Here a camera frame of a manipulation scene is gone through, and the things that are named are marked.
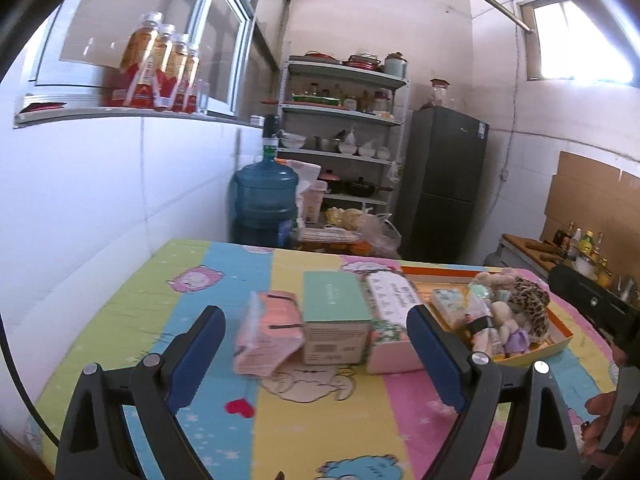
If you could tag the pink tissue pack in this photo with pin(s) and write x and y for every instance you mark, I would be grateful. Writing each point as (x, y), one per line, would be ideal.
(270, 330)

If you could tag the amber drink bottle red label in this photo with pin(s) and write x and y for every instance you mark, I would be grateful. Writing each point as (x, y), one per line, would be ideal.
(179, 72)
(164, 65)
(192, 77)
(140, 55)

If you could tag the red packet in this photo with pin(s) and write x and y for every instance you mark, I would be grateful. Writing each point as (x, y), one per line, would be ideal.
(44, 107)

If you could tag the blue water jug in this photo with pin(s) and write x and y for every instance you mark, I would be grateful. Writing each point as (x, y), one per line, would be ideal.
(262, 200)

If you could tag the clear drinking glass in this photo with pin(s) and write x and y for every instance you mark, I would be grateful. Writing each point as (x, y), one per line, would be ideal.
(204, 96)

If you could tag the clear plastic bag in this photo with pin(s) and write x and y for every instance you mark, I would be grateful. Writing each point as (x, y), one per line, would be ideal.
(380, 235)

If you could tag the clear food box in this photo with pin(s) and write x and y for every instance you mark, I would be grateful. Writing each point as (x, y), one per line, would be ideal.
(325, 237)

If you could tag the flat red pan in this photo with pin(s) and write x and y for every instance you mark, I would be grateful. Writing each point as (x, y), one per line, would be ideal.
(316, 56)

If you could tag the glass jar red lid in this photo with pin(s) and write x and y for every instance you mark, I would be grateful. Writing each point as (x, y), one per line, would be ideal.
(439, 95)

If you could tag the white bowl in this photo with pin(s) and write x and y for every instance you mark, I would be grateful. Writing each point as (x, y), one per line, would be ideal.
(293, 141)

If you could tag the wooden board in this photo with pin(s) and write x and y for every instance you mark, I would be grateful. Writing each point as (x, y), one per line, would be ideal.
(525, 247)

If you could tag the group of condiment bottles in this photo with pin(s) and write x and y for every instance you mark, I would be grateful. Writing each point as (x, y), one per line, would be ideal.
(585, 252)

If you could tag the sliding window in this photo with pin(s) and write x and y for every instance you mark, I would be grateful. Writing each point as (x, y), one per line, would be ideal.
(100, 10)

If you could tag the floral tissue pack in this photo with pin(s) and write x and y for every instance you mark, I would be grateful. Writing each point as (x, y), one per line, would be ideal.
(390, 305)

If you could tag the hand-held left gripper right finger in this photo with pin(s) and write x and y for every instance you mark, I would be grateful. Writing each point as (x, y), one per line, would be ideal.
(435, 360)

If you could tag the orange rimmed cardboard box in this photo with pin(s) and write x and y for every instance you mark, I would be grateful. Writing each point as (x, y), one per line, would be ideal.
(550, 342)

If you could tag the red lidded pot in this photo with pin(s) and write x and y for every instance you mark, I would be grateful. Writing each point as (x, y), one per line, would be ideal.
(363, 62)

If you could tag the white sack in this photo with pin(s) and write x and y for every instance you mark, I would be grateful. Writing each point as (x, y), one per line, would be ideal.
(305, 172)

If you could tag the pink white plastic bin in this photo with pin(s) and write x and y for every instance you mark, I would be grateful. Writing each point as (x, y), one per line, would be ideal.
(312, 202)

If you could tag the dark grey fridge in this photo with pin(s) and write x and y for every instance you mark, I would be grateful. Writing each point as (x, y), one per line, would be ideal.
(442, 175)

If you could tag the green floral soft pack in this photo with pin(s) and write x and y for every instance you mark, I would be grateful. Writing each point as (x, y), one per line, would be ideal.
(450, 302)

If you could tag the green tissue box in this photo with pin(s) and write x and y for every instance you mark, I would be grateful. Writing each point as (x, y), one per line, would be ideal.
(332, 295)

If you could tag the grey metal shelf rack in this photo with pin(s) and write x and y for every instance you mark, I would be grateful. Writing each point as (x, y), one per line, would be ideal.
(345, 71)

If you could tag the mint green soft toy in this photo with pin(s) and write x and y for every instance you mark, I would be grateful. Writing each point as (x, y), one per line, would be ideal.
(480, 292)

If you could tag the small bright window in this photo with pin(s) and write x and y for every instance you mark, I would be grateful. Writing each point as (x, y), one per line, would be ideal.
(580, 35)

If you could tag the black cooking pot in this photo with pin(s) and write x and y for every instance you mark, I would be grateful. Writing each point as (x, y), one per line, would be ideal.
(362, 189)

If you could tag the mint green canister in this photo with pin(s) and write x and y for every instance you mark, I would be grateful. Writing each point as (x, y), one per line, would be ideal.
(395, 66)

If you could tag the pink lidded pot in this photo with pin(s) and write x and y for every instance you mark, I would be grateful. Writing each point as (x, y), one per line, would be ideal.
(330, 181)

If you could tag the person's right hand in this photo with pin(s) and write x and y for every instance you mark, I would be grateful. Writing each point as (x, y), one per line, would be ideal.
(600, 425)

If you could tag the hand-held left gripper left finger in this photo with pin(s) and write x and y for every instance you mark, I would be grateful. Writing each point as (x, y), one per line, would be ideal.
(195, 360)

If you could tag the beige plush toy black band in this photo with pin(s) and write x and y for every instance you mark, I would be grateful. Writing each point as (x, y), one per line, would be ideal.
(481, 342)

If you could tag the brown cardboard sheet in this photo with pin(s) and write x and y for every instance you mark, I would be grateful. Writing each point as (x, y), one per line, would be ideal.
(585, 190)

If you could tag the black white water pump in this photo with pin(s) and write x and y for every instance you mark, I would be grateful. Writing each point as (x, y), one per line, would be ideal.
(271, 132)

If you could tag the plush bunny purple dress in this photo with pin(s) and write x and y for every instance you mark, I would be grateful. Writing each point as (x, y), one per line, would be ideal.
(515, 337)

